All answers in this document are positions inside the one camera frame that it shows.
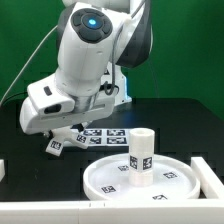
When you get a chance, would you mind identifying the grey camera cable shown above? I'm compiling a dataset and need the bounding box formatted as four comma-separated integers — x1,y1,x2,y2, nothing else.
0,26,59,106

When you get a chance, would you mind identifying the white cross-shaped table base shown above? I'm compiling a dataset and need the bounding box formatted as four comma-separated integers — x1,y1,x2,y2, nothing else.
46,126,90,156

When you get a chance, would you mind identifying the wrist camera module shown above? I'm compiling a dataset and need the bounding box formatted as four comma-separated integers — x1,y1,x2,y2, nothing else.
28,74,75,116

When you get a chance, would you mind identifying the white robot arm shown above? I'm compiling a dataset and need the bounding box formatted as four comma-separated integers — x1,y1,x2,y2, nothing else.
20,0,151,134

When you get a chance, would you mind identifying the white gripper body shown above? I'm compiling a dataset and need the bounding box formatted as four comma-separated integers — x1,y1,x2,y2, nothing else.
20,92,115,134

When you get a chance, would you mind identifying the white L-shaped border fence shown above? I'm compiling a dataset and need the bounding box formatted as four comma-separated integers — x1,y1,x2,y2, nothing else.
0,157,224,224

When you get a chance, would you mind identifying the white marker sheet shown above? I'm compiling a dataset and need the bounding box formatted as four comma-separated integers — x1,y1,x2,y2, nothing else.
82,128,129,147

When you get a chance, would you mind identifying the white round table top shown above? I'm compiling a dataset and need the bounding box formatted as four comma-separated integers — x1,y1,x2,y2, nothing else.
83,153,200,202

